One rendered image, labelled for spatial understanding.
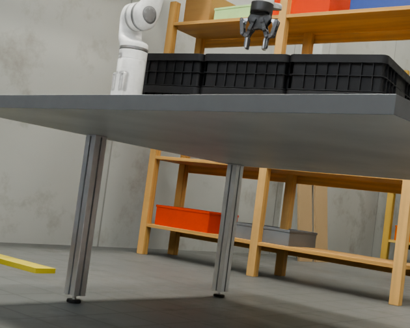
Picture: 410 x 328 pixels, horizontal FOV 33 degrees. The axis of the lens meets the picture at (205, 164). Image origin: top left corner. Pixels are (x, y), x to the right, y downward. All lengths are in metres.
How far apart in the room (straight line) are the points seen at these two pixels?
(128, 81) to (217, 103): 0.66
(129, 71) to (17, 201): 2.89
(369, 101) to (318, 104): 0.11
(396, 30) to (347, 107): 3.56
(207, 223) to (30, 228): 1.26
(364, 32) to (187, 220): 1.85
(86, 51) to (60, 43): 0.24
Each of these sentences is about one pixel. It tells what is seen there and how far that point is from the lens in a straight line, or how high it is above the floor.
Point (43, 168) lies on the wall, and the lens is 5.05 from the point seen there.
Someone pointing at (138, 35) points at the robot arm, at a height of 0.96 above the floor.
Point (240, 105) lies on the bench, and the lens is 1.51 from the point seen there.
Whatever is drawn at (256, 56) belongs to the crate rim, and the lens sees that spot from 2.14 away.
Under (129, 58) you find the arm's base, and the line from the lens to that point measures 2.17.
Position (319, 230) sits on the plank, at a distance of 7.09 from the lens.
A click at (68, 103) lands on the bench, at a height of 0.67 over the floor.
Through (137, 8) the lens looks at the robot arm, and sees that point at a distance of 2.19.
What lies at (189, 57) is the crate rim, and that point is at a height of 0.92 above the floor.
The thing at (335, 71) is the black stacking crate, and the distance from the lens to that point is 2.04.
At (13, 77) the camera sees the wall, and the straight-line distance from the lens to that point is 4.89.
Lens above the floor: 0.45
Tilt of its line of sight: 3 degrees up
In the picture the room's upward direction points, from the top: 7 degrees clockwise
